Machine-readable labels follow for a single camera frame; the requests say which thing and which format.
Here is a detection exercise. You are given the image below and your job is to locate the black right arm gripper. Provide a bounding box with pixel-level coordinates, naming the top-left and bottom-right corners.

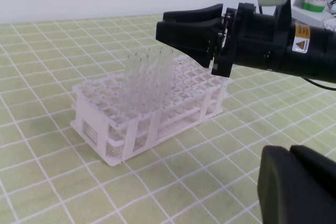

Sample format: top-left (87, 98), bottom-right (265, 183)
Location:
top-left (156, 3), bottom-right (335, 82)

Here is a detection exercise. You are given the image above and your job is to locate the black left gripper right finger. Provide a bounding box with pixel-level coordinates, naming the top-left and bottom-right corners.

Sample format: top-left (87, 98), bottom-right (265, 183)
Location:
top-left (290, 145), bottom-right (335, 198)

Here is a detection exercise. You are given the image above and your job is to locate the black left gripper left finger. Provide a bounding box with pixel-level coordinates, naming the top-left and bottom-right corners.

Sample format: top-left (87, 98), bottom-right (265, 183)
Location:
top-left (257, 145), bottom-right (335, 223)

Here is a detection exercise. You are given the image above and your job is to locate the clear glass test tube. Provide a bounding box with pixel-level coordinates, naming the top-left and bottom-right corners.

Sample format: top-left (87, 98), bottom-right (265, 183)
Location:
top-left (150, 48), bottom-right (163, 109)
top-left (138, 50), bottom-right (155, 113)
top-left (159, 53), bottom-right (173, 105)
top-left (118, 52), bottom-right (149, 119)
top-left (160, 46), bottom-right (174, 58)

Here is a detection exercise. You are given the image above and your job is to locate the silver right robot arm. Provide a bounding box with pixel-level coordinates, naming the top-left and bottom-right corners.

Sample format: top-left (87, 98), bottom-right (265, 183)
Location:
top-left (156, 0), bottom-right (335, 83)

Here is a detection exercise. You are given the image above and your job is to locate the white plastic test tube rack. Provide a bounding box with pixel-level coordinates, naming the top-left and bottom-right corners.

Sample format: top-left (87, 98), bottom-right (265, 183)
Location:
top-left (71, 55), bottom-right (231, 166)

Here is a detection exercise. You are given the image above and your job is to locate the black cable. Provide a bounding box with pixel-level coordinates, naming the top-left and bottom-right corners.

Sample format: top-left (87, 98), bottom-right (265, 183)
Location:
top-left (301, 76), bottom-right (336, 90)

